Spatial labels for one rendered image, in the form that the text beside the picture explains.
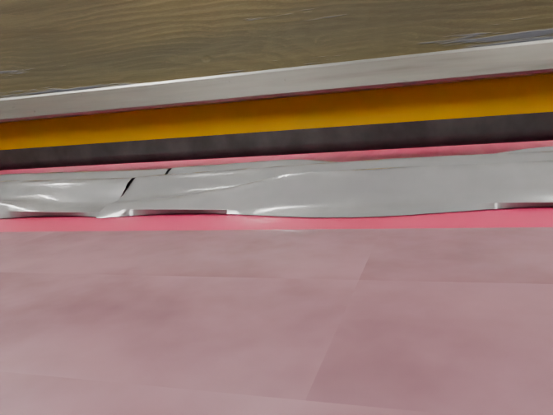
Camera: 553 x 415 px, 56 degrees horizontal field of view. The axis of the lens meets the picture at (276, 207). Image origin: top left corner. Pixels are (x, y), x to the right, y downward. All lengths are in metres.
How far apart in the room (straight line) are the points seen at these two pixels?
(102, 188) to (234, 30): 0.10
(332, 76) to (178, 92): 0.06
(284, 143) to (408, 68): 0.06
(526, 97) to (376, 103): 0.06
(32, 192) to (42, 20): 0.12
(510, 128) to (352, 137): 0.06
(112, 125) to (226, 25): 0.08
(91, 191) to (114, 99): 0.08
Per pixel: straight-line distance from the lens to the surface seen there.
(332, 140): 0.22
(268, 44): 0.22
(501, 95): 0.22
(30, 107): 0.26
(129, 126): 0.26
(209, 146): 0.24
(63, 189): 0.17
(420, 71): 0.19
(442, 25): 0.21
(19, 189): 0.18
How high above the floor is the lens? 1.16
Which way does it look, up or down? 24 degrees down
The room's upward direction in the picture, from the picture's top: 10 degrees counter-clockwise
